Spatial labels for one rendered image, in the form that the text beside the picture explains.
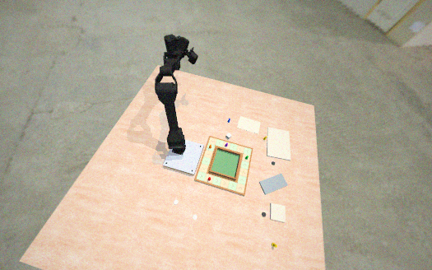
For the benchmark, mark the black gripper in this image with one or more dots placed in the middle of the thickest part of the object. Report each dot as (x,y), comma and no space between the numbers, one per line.
(192,57)

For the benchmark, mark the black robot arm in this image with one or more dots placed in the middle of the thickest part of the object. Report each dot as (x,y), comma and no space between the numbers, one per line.
(167,91)

